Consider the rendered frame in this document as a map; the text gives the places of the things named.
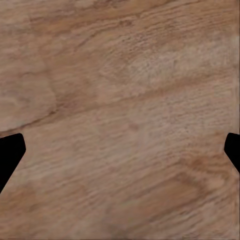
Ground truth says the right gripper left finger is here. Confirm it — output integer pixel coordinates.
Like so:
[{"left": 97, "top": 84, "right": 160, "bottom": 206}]
[{"left": 0, "top": 133, "right": 26, "bottom": 193}]

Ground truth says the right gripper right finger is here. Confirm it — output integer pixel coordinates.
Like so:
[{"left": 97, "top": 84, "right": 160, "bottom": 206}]
[{"left": 224, "top": 133, "right": 240, "bottom": 172}]

